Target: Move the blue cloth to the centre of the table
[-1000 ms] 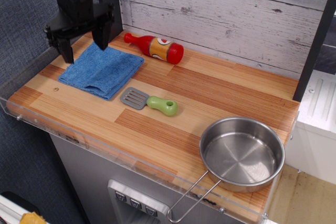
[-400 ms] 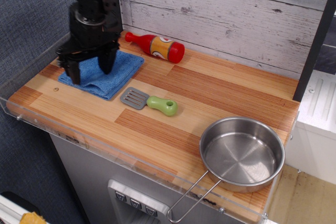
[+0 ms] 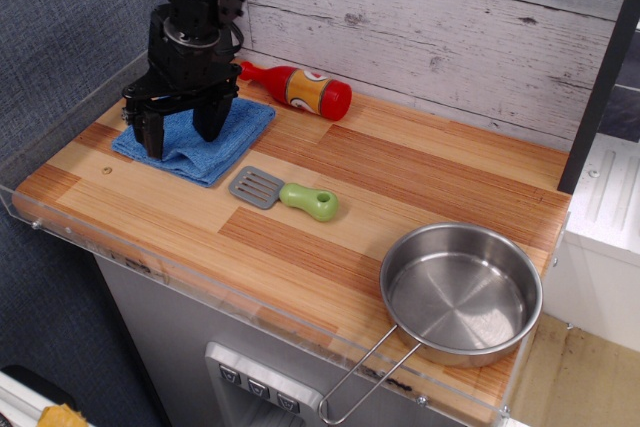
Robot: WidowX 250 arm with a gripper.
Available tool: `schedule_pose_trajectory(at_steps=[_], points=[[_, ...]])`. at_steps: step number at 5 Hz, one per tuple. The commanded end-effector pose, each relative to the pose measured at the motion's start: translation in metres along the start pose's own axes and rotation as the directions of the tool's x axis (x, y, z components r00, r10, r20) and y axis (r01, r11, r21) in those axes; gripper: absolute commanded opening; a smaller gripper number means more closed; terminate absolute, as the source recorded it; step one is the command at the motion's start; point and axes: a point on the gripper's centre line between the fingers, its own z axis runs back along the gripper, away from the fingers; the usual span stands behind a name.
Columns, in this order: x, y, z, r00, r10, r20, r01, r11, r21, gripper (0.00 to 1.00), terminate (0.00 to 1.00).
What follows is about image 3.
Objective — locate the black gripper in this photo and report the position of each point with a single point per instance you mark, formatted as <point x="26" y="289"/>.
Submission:
<point x="191" y="68"/>

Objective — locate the blue cloth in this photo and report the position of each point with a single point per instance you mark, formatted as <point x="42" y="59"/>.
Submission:
<point x="188" y="156"/>

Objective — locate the grey spatula green handle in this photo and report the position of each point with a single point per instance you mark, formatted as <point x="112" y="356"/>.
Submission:
<point x="263" y="190"/>

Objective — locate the stainless steel pan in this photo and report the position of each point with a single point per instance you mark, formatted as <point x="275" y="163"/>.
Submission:
<point x="459" y="296"/>

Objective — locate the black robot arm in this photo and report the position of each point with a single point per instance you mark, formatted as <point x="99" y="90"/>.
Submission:
<point x="191" y="48"/>

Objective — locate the red toy sauce bottle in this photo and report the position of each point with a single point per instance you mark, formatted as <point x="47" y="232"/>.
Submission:
<point x="305" y="90"/>

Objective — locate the clear acrylic table guard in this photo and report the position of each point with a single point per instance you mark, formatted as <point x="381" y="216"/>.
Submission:
<point x="311" y="285"/>

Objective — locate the grey toy kitchen cabinet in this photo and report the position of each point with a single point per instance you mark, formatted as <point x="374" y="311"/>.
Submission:
<point x="172" y="322"/>

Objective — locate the silver button control panel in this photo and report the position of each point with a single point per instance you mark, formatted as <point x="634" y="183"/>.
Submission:
<point x="249" y="393"/>

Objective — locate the white ribbed cabinet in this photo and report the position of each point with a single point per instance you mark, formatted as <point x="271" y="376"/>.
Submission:
<point x="593" y="280"/>

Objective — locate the dark grey right post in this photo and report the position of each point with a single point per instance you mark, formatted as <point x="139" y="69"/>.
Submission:
<point x="611" y="65"/>

